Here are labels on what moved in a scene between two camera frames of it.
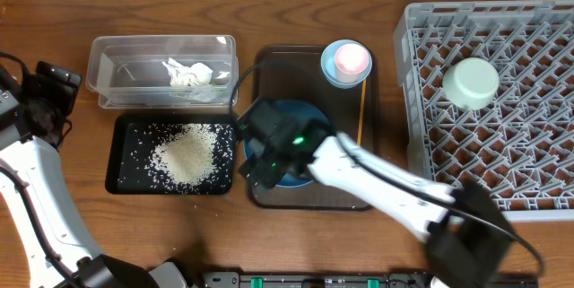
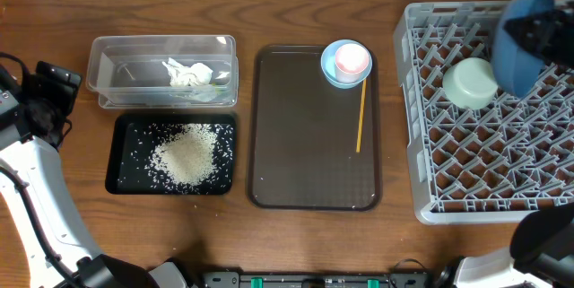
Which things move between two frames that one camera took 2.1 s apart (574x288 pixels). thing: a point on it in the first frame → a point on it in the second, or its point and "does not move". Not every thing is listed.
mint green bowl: x=470 y=83 does not move
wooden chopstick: x=362 y=102 does not move
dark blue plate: x=305 y=112 → x=518 y=67
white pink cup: x=350 y=61 does not move
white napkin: x=180 y=75 does not move
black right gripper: x=262 y=168 → x=542 y=26
